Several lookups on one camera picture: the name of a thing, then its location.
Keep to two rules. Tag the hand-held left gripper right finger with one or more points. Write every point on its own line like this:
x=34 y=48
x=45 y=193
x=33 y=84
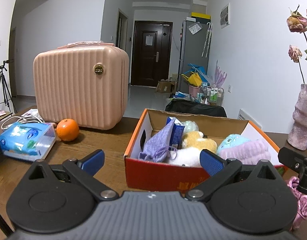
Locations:
x=211 y=162

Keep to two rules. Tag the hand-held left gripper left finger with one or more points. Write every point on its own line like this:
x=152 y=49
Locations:
x=94 y=161

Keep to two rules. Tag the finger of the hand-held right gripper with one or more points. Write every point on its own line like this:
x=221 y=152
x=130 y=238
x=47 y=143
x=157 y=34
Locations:
x=291 y=158

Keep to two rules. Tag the yellow and white plush toy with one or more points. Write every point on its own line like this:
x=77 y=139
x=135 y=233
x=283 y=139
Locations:
x=198 y=142

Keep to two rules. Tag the pink satin scrunchie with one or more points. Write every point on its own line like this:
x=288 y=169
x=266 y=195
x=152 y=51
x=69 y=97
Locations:
x=303 y=207

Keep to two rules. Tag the blue mushroom plush toy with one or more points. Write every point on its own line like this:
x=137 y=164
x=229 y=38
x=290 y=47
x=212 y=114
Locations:
x=231 y=141

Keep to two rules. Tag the fluffy purple headband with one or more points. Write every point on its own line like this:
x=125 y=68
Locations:
x=248 y=151

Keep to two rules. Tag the small blue carton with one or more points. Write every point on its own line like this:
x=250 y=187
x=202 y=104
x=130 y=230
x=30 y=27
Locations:
x=177 y=132

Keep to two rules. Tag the orange cardboard box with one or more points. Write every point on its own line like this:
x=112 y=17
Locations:
x=153 y=175

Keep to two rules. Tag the purple textured vase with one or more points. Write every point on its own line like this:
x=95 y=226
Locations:
x=302 y=122

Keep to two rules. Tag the orange fruit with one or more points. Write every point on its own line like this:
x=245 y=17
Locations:
x=67 y=130

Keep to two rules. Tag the trolley with bottles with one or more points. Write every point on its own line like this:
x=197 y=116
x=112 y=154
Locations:
x=213 y=93

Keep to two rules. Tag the pink bucket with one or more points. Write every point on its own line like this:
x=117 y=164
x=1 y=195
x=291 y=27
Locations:
x=194 y=91

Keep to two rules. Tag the blue tissue pack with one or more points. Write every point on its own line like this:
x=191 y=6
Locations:
x=23 y=140

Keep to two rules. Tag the pink ribbed suitcase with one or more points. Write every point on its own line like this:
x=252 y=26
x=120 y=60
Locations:
x=78 y=87

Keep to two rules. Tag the brown cardboard box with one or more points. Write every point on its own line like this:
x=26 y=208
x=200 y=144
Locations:
x=164 y=86

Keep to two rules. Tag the purple coral decoration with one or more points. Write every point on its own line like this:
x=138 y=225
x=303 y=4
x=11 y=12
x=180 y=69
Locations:
x=219 y=73

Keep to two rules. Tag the dark brown door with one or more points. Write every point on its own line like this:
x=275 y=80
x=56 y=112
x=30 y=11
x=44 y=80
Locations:
x=151 y=62

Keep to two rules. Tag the grey refrigerator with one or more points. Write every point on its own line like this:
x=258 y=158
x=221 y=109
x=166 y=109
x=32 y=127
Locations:
x=193 y=50

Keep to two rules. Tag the black tripod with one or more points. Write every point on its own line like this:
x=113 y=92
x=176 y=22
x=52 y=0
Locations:
x=3 y=85

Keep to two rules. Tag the hanging folded umbrella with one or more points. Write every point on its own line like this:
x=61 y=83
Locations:
x=207 y=40

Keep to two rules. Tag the clear plastic bag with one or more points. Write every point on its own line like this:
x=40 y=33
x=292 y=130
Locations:
x=195 y=28

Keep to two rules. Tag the bunch of dried pink roses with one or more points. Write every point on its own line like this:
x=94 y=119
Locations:
x=297 y=22

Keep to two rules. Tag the yellow box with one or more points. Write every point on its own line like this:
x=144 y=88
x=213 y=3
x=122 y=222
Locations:
x=201 y=15

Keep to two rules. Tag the white wall panel box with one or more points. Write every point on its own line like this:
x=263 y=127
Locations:
x=224 y=16

